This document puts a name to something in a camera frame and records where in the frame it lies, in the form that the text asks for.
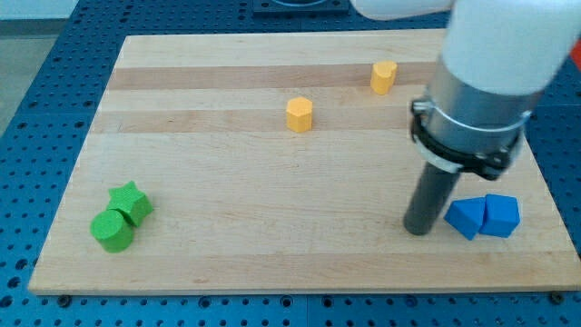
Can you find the blue pentagon block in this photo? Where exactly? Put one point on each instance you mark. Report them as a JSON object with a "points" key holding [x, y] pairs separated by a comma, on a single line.
{"points": [[501, 215]]}

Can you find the green star block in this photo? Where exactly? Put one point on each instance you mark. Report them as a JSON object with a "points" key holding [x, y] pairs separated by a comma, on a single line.
{"points": [[130, 202]]}

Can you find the yellow hexagon block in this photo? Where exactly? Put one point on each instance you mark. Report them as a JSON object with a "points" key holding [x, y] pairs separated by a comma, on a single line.
{"points": [[299, 114]]}

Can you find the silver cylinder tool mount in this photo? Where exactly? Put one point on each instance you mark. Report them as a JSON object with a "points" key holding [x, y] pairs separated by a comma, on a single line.
{"points": [[459, 129]]}

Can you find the wooden board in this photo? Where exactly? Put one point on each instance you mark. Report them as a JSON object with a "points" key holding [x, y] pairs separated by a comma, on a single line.
{"points": [[242, 204]]}

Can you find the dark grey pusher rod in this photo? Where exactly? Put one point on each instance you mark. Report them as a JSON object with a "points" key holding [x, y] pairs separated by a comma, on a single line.
{"points": [[430, 196]]}

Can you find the blue triangle block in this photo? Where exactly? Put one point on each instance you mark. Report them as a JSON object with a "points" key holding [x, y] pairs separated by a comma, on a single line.
{"points": [[466, 216]]}

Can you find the yellow heart block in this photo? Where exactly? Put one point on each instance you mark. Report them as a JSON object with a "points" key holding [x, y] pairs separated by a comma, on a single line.
{"points": [[382, 77]]}

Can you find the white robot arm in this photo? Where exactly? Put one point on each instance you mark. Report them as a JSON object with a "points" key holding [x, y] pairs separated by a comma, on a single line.
{"points": [[496, 59]]}

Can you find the green cylinder block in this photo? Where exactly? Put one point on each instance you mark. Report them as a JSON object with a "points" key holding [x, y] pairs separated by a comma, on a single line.
{"points": [[111, 231]]}

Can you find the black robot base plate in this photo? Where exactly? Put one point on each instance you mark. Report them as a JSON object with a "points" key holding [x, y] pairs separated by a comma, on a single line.
{"points": [[299, 7]]}

